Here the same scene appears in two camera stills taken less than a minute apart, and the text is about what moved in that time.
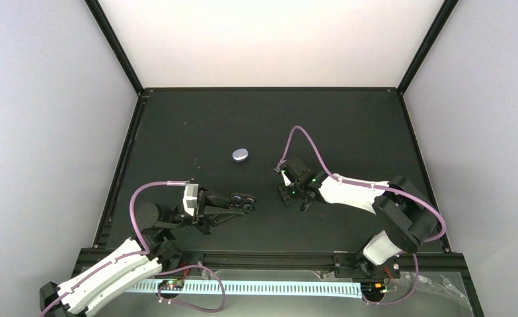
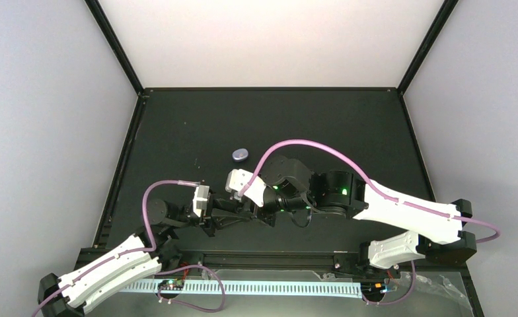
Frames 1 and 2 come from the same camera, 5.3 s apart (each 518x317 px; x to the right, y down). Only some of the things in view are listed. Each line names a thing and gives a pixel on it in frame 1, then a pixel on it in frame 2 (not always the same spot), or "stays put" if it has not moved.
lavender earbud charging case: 240,154 stays put
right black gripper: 285,197 → 269,216
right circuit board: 372,287 stays put
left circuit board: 171,284 stays put
